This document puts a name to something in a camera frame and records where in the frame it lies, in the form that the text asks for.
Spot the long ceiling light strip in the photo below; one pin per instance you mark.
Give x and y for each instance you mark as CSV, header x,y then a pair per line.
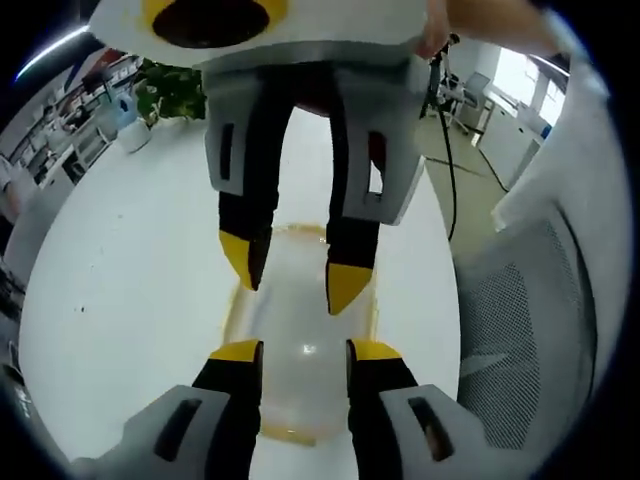
x,y
50,62

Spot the person's right hand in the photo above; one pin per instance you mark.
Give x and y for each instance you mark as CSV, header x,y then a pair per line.
x,y
434,30

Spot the white mesh chair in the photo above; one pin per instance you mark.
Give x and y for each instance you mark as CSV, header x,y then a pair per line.
x,y
520,330

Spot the green potted plant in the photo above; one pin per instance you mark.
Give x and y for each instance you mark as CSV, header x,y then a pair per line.
x,y
172,95

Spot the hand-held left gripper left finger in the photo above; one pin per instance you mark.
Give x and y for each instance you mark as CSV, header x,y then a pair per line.
x,y
165,430

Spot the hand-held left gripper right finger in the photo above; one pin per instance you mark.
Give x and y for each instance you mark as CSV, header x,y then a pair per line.
x,y
425,430

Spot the white cabinet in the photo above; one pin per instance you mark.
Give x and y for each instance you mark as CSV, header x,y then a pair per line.
x,y
505,130

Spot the person's white shirt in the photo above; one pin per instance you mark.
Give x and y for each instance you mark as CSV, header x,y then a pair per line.
x,y
565,150

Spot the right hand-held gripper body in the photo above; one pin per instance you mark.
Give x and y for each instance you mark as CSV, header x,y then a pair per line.
x,y
300,30

